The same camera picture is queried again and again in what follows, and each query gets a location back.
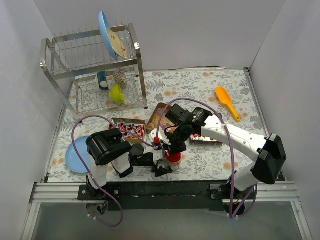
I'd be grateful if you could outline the red jar lid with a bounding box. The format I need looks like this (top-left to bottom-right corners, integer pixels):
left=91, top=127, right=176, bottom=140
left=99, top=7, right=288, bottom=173
left=166, top=152, right=182, bottom=164

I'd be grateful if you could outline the green bowl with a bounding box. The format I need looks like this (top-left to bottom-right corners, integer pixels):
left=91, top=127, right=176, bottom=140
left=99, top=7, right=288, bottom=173
left=109, top=84, right=125, bottom=104

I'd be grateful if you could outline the tin of pastel gummies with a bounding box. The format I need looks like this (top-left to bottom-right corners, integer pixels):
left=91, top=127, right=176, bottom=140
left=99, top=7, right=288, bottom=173
left=146, top=102, right=177, bottom=134

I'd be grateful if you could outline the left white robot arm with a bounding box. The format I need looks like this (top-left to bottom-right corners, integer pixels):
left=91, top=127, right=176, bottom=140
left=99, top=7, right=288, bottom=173
left=85, top=128, right=173, bottom=200

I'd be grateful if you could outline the steel dish rack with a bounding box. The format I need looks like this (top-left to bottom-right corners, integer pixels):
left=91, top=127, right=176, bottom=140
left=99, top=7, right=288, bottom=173
left=40, top=23, right=148, bottom=119

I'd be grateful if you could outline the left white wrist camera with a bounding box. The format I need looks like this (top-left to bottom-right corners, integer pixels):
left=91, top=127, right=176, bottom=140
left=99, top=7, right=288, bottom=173
left=152, top=147, right=166, bottom=163

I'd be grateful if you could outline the blue plate on table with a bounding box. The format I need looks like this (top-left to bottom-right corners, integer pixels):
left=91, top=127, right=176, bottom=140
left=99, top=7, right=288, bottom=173
left=65, top=136, right=91, bottom=174

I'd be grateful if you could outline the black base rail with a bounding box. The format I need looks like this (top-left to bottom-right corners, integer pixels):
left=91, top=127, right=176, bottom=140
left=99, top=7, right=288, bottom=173
left=77, top=180, right=257, bottom=212

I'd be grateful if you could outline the tin of lollipops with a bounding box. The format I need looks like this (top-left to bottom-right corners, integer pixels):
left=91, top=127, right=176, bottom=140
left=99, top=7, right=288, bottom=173
left=111, top=118, right=146, bottom=144

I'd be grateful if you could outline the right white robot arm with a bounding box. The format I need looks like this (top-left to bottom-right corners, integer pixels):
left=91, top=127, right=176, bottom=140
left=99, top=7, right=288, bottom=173
left=165, top=104, right=287, bottom=199

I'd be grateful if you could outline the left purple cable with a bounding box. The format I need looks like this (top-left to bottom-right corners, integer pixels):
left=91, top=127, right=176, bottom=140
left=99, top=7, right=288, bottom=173
left=71, top=114, right=157, bottom=228

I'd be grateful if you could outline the clear glass jar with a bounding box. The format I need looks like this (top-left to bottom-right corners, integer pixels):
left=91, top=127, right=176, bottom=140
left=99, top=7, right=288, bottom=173
left=166, top=158, right=181, bottom=171

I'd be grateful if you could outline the blue plate in rack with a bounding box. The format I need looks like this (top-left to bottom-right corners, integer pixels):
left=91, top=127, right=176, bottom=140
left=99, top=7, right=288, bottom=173
left=98, top=11, right=118, bottom=59

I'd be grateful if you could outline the blue white mug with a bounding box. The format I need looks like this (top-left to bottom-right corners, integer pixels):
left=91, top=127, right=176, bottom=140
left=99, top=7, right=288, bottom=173
left=95, top=71, right=109, bottom=91

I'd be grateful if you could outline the purple cable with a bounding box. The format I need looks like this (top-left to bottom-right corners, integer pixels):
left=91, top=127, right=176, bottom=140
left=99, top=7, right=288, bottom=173
left=156, top=97, right=258, bottom=219
left=71, top=114, right=157, bottom=228

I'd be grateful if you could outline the cream floral plate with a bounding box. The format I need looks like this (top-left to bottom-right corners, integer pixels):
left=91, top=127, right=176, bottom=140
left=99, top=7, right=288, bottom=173
left=106, top=28, right=128, bottom=58

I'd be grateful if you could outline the yellow plastic scoop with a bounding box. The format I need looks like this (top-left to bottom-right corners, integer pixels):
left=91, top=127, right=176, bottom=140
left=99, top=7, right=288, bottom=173
left=215, top=86, right=241, bottom=122

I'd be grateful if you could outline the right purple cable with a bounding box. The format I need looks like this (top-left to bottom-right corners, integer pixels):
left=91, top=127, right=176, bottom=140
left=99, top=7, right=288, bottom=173
left=156, top=97, right=258, bottom=219

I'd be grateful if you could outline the floral table mat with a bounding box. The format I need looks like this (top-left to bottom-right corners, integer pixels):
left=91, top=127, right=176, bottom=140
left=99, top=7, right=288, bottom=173
left=48, top=70, right=266, bottom=183

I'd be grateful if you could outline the tin of star candies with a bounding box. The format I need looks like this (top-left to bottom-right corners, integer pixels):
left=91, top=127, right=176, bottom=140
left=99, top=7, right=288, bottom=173
left=189, top=133, right=223, bottom=147

